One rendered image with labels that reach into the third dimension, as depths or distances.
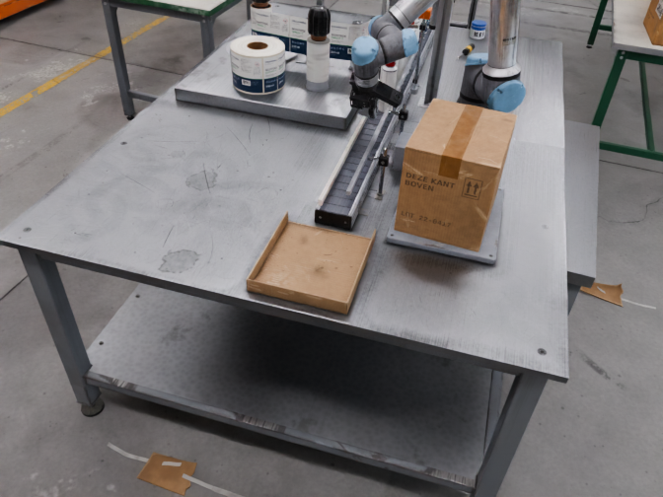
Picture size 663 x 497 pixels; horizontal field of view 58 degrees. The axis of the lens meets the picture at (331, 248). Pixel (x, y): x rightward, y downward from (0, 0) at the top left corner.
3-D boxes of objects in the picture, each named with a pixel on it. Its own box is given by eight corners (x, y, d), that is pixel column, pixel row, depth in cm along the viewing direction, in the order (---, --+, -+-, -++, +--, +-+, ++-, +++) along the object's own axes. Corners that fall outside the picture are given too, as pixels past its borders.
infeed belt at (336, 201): (417, 27, 293) (418, 19, 290) (434, 29, 291) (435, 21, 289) (318, 220, 171) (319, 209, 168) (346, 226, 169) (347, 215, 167)
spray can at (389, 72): (380, 106, 218) (386, 51, 205) (394, 108, 217) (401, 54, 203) (376, 111, 214) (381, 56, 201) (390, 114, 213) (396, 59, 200)
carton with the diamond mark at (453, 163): (420, 176, 189) (433, 97, 171) (496, 194, 183) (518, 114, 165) (393, 230, 167) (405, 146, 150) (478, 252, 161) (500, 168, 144)
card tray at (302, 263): (286, 221, 172) (286, 210, 169) (375, 240, 167) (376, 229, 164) (247, 290, 149) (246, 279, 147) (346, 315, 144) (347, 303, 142)
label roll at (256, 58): (221, 82, 228) (218, 44, 218) (259, 67, 239) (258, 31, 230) (257, 100, 218) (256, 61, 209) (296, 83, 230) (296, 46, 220)
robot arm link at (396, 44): (404, 19, 176) (369, 31, 176) (417, 31, 168) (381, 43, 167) (408, 43, 181) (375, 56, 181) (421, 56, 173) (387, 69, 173)
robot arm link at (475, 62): (485, 85, 211) (493, 46, 203) (503, 101, 200) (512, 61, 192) (454, 86, 208) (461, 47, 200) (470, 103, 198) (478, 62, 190)
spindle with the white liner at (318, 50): (309, 80, 232) (311, 1, 213) (331, 84, 231) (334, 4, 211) (302, 90, 226) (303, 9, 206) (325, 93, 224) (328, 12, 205)
